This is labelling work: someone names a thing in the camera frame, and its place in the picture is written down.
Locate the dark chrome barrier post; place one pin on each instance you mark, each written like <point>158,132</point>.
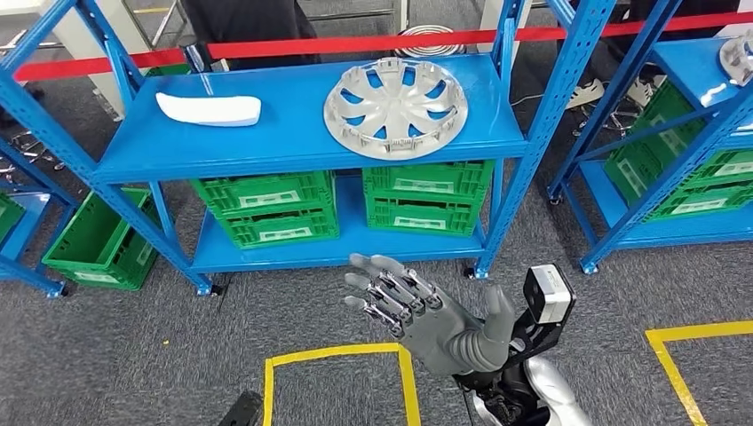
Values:
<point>197,59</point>

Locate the clear plastic bottle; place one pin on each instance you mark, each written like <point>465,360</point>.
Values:
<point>107,106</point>

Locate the green plastic crate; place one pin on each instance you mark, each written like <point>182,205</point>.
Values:
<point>88,235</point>
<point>423,182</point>
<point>259,194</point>
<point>729,164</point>
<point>700,206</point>
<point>170,70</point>
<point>282,232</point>
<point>420,220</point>
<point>9,214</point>

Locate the black robot foot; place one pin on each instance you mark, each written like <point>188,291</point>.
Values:
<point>241,411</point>

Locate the red barrier belt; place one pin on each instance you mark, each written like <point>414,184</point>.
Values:
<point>353,44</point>

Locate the yellow floor tape square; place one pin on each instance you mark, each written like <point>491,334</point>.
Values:
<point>694,332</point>
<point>335,351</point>

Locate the black ringed round stool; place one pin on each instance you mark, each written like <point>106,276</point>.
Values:
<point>429,44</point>

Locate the white curved plastic part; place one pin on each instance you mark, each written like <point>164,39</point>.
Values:
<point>212,112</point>

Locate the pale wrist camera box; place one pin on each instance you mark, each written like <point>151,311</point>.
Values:
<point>553,294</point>

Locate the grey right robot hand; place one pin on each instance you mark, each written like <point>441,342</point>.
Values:
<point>435,335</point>

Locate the chrome chair base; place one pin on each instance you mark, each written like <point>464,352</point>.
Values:
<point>29,150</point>
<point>615,117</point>

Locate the silver wheel hubcap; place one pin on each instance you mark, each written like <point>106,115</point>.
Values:
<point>395,107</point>
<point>738,59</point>

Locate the person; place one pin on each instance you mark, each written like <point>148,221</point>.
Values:
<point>588,94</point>
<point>247,23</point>

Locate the blue metal shelf rack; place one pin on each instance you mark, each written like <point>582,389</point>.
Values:
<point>294,129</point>
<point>23,223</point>
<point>688,64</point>

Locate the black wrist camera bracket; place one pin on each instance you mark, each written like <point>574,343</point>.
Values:
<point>535,338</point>

